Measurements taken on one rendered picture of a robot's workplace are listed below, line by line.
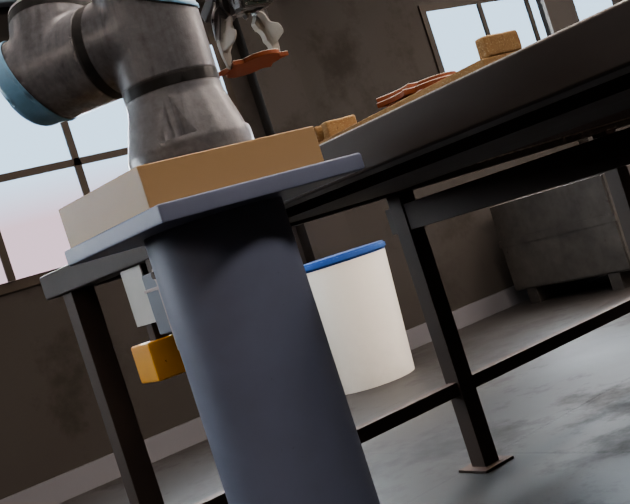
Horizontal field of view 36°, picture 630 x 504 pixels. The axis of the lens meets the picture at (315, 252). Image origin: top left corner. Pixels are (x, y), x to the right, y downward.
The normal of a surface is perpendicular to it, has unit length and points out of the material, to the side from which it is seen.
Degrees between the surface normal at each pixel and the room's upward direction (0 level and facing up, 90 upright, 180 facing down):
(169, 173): 90
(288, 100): 90
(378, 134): 90
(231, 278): 90
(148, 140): 73
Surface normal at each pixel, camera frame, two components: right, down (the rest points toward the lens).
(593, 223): -0.80, 0.26
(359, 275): 0.35, -0.04
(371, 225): 0.55, -0.18
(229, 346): -0.23, 0.08
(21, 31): -0.52, -0.14
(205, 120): 0.33, -0.40
